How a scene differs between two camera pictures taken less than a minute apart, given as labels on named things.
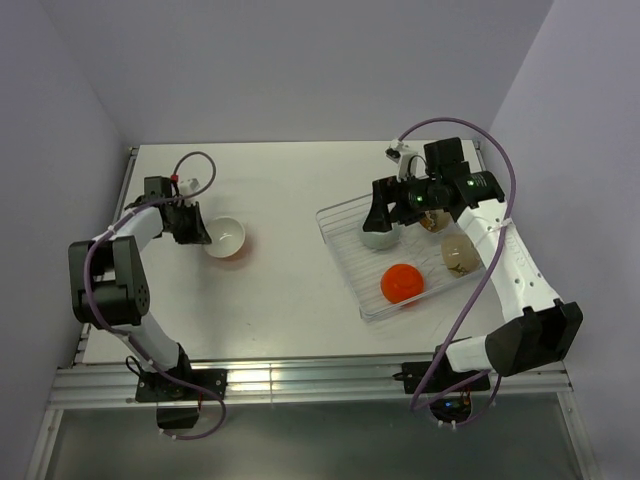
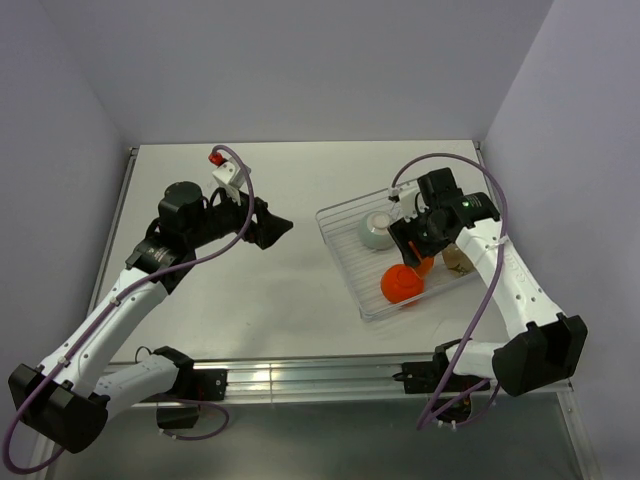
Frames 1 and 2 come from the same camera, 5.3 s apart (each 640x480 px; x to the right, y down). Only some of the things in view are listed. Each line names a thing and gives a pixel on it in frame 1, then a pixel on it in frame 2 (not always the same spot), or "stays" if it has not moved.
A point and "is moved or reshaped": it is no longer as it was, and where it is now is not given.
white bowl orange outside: [226, 235] is moved or reshaped
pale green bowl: [381, 239] stays
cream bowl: [460, 255] stays
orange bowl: [401, 281] stays
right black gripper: [385, 191] → [402, 232]
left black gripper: [198, 233] → [268, 226]
